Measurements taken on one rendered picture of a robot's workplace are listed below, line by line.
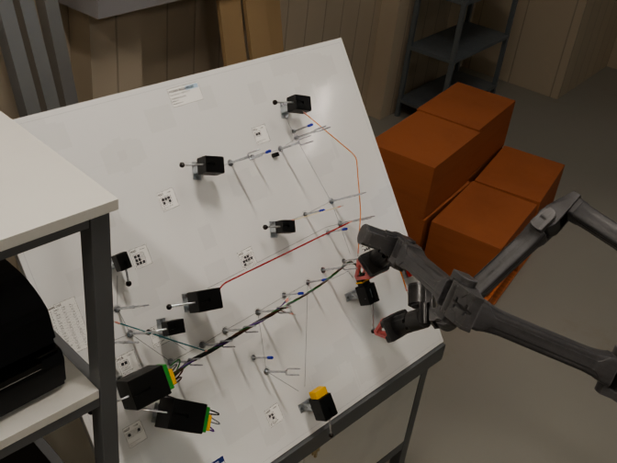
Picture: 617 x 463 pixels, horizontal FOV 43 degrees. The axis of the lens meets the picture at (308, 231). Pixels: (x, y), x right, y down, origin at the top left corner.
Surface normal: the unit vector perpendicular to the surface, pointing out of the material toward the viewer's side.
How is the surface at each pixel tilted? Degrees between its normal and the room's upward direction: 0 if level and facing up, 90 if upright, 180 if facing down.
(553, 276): 0
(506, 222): 0
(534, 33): 90
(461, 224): 0
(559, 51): 90
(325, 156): 54
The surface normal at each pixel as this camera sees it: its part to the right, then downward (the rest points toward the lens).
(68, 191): 0.11, -0.83
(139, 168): 0.63, -0.13
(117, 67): 0.79, 0.40
